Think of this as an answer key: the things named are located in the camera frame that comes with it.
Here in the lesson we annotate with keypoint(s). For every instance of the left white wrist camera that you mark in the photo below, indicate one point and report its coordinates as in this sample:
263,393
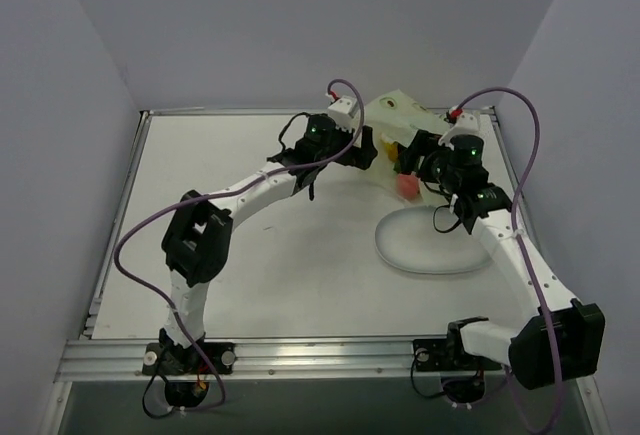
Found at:
344,111

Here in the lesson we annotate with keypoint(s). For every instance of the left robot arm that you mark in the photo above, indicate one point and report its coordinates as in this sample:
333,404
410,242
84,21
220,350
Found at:
197,241

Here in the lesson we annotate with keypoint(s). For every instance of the aluminium table edge frame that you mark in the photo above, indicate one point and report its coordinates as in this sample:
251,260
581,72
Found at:
304,267

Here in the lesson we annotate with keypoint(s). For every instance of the pink fake peach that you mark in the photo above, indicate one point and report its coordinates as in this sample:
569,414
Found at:
407,186

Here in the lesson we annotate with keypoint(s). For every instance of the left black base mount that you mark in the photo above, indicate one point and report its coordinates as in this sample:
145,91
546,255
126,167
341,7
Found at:
191,377

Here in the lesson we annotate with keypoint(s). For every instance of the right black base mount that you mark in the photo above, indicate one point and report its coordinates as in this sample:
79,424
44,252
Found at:
462,377

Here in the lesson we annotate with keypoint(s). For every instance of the orange fake fruit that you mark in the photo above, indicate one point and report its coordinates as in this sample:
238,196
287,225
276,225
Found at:
391,150

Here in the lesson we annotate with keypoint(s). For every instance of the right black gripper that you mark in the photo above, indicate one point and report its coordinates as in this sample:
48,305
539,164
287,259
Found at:
415,150

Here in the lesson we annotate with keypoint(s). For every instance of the aluminium front rail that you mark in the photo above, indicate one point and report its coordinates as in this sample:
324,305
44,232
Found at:
250,359

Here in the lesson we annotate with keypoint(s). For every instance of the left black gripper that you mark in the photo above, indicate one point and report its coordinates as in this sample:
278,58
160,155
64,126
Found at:
361,148

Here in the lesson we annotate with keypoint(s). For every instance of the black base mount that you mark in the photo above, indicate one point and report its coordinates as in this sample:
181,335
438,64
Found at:
462,377
191,377

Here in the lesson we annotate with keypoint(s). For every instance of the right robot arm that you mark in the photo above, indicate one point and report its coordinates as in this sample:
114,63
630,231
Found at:
561,337

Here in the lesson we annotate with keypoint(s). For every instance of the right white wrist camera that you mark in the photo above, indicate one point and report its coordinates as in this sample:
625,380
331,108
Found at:
465,124

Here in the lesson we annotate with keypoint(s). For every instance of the white oval plate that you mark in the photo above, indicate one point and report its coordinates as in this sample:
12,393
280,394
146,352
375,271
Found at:
424,241

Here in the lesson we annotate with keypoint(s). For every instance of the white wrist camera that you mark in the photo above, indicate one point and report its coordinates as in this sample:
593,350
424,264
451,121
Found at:
344,111
465,124

